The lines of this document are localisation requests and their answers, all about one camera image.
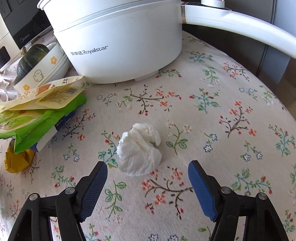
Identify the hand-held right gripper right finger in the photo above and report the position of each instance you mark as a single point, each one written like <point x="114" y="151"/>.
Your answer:
<point x="201" y="192"/>

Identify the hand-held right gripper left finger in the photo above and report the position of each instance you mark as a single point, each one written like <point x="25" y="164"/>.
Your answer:
<point x="92" y="190"/>

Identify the white tissue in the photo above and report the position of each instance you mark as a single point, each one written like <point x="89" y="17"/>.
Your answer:
<point x="138" y="150"/>

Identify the floral tablecloth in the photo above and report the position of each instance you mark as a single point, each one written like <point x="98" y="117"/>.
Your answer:
<point x="196" y="129"/>

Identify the blue and white box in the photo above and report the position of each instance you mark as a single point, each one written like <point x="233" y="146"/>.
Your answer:
<point x="49" y="136"/>

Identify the mustard yellow bag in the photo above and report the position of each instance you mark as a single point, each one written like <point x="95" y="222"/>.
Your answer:
<point x="18" y="161"/>

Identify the green snack packet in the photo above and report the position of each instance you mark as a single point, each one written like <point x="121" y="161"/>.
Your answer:
<point x="46" y="118"/>

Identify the yellow snack packet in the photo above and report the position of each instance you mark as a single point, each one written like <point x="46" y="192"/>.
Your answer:
<point x="30" y="102"/>

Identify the white flower print bowl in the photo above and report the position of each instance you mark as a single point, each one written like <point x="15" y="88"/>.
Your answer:
<point x="44" y="71"/>

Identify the dark green squash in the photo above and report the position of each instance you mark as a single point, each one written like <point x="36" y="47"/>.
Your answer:
<point x="32" y="60"/>

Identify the grey refrigerator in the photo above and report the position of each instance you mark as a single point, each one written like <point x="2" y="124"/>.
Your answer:
<point x="277" y="69"/>

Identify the white electric pot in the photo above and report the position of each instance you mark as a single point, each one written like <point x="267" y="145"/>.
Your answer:
<point x="127" y="34"/>

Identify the white countertop appliance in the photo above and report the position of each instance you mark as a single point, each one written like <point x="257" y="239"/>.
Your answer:
<point x="8" y="39"/>

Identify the black and white microwave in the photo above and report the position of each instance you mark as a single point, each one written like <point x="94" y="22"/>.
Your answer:
<point x="25" y="20"/>

